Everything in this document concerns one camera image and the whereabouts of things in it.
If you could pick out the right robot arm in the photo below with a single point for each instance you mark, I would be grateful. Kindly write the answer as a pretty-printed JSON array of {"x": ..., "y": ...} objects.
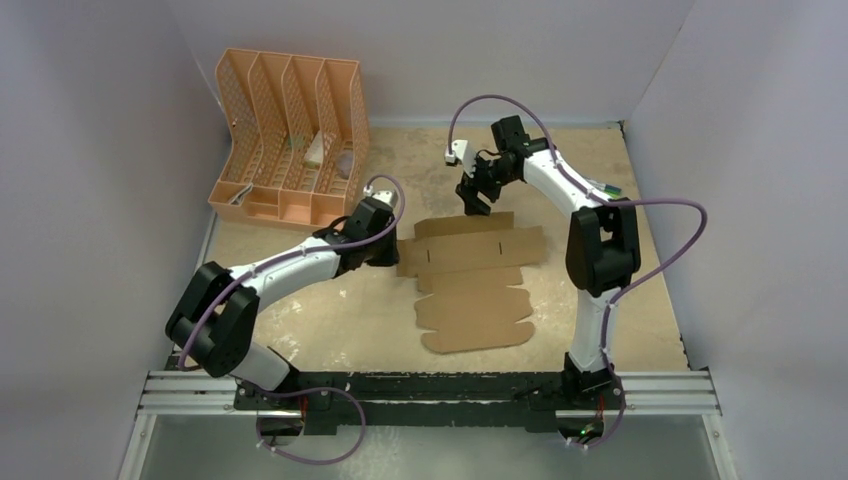
[{"x": 603, "y": 247}]

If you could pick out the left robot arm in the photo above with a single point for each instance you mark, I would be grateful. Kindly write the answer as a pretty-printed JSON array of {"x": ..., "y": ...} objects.
[{"x": 214, "y": 320}]

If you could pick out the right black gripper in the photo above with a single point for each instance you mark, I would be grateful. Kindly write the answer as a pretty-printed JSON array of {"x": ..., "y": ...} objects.
[{"x": 480, "y": 180}]

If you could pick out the brown cardboard box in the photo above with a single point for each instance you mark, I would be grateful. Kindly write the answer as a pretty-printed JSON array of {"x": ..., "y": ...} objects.
[{"x": 468, "y": 271}]

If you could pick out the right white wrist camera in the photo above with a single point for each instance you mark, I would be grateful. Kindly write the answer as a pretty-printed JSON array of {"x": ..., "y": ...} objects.
[{"x": 460, "y": 153}]

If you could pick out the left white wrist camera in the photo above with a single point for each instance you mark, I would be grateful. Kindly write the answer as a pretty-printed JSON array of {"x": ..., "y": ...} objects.
[{"x": 389, "y": 197}]

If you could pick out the white card in organizer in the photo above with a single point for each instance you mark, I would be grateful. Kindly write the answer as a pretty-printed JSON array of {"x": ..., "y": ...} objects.
[{"x": 314, "y": 156}]

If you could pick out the pack of coloured markers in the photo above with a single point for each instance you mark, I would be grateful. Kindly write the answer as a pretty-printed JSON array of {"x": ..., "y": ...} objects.
[{"x": 611, "y": 191}]

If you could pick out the small grey object in organizer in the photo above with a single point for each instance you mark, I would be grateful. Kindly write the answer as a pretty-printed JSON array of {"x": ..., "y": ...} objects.
[{"x": 344, "y": 164}]

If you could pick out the orange plastic file organizer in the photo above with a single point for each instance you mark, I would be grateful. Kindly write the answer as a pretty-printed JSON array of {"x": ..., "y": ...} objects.
[{"x": 274, "y": 104}]

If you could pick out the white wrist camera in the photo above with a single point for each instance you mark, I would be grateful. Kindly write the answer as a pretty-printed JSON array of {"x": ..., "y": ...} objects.
[
  {"x": 389, "y": 197},
  {"x": 460, "y": 153}
]

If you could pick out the aluminium rail frame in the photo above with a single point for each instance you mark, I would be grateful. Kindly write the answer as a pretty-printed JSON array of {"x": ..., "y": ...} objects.
[{"x": 675, "y": 394}]

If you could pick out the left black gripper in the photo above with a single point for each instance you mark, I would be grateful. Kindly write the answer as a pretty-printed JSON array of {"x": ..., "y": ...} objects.
[{"x": 391, "y": 257}]

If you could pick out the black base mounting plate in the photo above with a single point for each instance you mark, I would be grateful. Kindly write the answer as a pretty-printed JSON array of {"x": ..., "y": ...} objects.
[{"x": 537, "y": 402}]

